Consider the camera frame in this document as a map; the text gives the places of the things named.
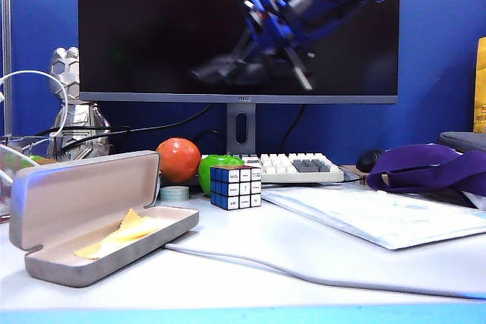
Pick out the metal partition post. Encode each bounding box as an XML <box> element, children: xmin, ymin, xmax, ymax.
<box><xmin>2</xmin><ymin>0</ymin><xmax>14</xmax><ymax>138</ymax></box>

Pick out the yellow paper bag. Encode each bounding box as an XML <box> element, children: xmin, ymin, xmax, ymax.
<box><xmin>473</xmin><ymin>36</ymin><xmax>486</xmax><ymax>134</ymax></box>

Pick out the silver robot figurine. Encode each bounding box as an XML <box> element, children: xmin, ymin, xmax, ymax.
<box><xmin>47</xmin><ymin>46</ymin><xmax>112</xmax><ymax>163</ymax></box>

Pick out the long black cable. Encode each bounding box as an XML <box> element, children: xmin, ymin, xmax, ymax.
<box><xmin>36</xmin><ymin>103</ymin><xmax>213</xmax><ymax>138</ymax></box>

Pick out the clear plastic container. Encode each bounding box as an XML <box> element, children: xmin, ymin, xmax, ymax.
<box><xmin>0</xmin><ymin>143</ymin><xmax>41</xmax><ymax>219</ymax></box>

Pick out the white grey keyboard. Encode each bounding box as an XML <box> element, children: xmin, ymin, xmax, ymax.
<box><xmin>241</xmin><ymin>152</ymin><xmax>346</xmax><ymax>184</ymax></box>

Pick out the green apple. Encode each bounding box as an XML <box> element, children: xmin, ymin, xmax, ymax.
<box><xmin>197</xmin><ymin>153</ymin><xmax>246</xmax><ymax>196</ymax></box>

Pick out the purple fabric bag strap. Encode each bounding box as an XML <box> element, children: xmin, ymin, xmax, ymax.
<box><xmin>366</xmin><ymin>143</ymin><xmax>486</xmax><ymax>211</ymax></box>

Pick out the grey monitor stand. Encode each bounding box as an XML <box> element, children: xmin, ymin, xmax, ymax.
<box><xmin>226</xmin><ymin>102</ymin><xmax>257</xmax><ymax>156</ymax></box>

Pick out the black computer mouse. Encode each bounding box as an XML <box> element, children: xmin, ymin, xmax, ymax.
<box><xmin>355</xmin><ymin>148</ymin><xmax>383</xmax><ymax>173</ymax></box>

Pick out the rubik's cube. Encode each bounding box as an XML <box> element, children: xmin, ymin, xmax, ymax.
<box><xmin>210</xmin><ymin>165</ymin><xmax>263</xmax><ymax>211</ymax></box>

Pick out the orange fruit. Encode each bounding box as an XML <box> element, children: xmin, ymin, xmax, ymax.
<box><xmin>156</xmin><ymin>137</ymin><xmax>202</xmax><ymax>184</ymax></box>

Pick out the black computer monitor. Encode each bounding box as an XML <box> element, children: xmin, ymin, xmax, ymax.
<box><xmin>77</xmin><ymin>0</ymin><xmax>401</xmax><ymax>105</ymax></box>

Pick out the grey glasses case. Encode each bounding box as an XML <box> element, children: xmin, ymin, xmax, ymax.
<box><xmin>8</xmin><ymin>149</ymin><xmax>200</xmax><ymax>289</ymax></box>

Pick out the yellow lens cloth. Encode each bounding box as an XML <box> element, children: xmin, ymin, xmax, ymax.
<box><xmin>74</xmin><ymin>208</ymin><xmax>168</xmax><ymax>260</ymax></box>

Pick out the white looped cable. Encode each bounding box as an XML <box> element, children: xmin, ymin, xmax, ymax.
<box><xmin>0</xmin><ymin>70</ymin><xmax>70</xmax><ymax>138</ymax></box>

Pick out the thick white cable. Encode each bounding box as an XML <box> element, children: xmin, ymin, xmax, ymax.
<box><xmin>165</xmin><ymin>242</ymin><xmax>486</xmax><ymax>300</ymax></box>

